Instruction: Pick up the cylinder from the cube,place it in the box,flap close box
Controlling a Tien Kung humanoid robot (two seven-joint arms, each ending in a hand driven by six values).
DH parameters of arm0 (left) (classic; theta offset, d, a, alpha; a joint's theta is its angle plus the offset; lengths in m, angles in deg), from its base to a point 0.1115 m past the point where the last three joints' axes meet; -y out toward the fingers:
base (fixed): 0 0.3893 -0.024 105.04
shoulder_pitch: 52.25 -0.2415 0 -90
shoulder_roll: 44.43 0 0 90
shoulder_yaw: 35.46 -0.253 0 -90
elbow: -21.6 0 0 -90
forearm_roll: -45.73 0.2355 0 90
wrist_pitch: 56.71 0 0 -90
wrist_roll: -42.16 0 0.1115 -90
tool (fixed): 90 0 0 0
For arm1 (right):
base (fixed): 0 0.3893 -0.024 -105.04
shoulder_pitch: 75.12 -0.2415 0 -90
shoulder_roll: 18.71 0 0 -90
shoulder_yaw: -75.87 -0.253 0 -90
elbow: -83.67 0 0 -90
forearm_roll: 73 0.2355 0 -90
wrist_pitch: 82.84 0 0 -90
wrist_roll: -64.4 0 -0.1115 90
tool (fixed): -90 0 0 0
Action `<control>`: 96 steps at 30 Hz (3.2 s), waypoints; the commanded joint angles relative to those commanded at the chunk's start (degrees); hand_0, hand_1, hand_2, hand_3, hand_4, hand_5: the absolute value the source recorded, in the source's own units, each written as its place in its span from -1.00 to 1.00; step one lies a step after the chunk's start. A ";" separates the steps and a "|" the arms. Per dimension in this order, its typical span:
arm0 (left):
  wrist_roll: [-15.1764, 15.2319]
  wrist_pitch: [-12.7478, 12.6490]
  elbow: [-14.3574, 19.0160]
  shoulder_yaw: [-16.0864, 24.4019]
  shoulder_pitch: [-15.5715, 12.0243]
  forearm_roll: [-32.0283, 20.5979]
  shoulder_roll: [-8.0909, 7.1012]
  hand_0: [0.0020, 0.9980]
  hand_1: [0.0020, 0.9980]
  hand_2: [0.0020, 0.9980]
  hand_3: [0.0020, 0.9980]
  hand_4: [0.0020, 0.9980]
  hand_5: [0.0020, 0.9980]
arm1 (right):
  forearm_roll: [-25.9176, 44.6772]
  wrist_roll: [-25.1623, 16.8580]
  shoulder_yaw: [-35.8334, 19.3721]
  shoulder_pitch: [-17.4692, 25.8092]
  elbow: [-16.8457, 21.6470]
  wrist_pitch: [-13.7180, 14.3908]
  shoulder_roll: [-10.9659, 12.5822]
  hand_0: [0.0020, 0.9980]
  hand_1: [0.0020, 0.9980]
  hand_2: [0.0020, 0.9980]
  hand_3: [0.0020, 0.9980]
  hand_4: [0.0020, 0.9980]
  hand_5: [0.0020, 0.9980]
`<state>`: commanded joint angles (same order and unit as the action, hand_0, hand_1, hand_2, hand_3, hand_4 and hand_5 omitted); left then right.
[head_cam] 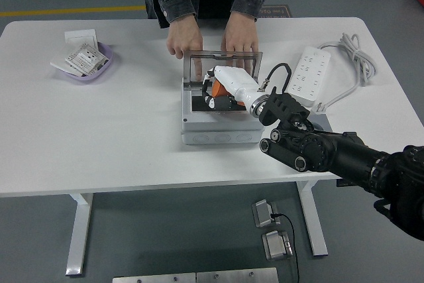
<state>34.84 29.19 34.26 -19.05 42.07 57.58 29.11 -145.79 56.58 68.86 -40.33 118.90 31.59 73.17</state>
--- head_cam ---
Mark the metal foot pedal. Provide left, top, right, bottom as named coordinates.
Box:
left=261, top=229, right=293, bottom=261
left=251, top=199, right=282, bottom=229

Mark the purple plastic tray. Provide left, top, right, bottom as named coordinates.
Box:
left=54, top=41, right=114, bottom=84

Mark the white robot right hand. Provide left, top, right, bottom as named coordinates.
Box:
left=200, top=66, right=264, bottom=112

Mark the white power strip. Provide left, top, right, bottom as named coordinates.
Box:
left=286, top=46, right=332, bottom=107

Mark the plain white panel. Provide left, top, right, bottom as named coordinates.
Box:
left=50, top=43, right=83, bottom=77

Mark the grey plastic junction box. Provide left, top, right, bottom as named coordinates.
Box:
left=180, top=77, right=266, bottom=146

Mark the metal base plate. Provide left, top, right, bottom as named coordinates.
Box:
left=112, top=272, right=197, bottom=283
left=196, top=267, right=278, bottom=283

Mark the white table leg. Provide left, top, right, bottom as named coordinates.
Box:
left=295, top=180, right=329, bottom=257
left=65, top=192, right=95, bottom=276

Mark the dark floor sign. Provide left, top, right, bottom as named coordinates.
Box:
left=256, top=5, right=293, bottom=19

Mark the yellow floor tape line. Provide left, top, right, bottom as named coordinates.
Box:
left=0, top=5, right=147, bottom=18

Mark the white socket panel with label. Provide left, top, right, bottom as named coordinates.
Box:
left=65, top=42, right=110, bottom=77

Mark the tinted transparent box lid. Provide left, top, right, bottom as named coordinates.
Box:
left=183, top=50, right=264, bottom=87

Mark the grey cube with round hole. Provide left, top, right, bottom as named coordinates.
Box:
left=307, top=117, right=333, bottom=134

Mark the person's right hand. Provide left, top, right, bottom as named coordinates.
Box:
left=166, top=17, right=204, bottom=80

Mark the black floor cable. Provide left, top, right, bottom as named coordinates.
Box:
left=270, top=212, right=300, bottom=283

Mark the white wall switch panel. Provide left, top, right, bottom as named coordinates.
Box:
left=64, top=29, right=99, bottom=48

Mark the person's left hand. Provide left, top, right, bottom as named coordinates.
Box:
left=221, top=11, right=260, bottom=65

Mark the white power cord with plug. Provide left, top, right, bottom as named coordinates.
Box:
left=309, top=33, right=378, bottom=115

